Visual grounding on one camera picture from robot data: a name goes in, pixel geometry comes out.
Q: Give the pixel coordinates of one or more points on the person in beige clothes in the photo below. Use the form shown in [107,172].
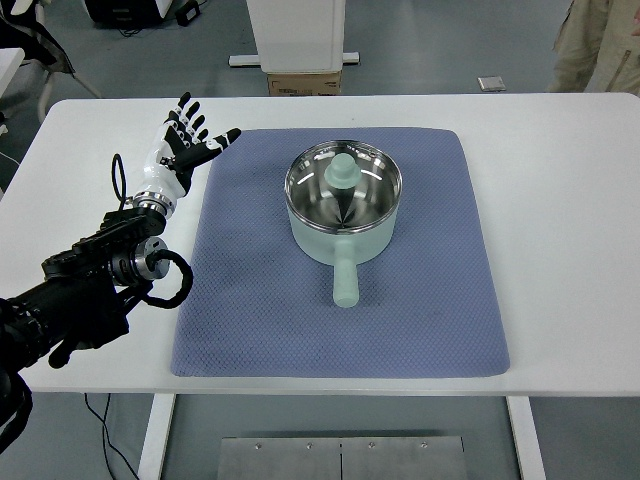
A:
[597,47]

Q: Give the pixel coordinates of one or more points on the green pot with handle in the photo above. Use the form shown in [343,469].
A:
[345,235]

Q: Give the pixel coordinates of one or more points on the white pedestal stand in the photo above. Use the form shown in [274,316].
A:
[297,36]

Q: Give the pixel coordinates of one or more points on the black equipment top left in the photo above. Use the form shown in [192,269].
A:
[130,14]

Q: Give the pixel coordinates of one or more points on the white table leg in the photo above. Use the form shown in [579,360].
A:
[525,438]
[156,437]

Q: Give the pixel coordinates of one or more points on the left white table leg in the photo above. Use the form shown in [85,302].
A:
[156,437]

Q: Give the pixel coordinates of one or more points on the chair at left edge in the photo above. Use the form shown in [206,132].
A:
[22,26]

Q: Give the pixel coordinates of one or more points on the right white table leg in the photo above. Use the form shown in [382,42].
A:
[525,438]

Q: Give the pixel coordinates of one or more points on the blue textured mat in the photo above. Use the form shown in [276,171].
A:
[425,307]

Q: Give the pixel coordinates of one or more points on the small grey floor plate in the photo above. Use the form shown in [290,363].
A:
[491,84]

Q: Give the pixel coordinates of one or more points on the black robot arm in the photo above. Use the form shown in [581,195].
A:
[86,295]

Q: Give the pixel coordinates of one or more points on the cardboard box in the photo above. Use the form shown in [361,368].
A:
[304,84]

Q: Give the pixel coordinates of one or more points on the grey metal base plate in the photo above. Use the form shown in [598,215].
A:
[342,458]

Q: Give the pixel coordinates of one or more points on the glass lid green knob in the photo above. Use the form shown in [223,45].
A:
[343,186]

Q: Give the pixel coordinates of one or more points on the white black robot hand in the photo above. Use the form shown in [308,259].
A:
[181,145]

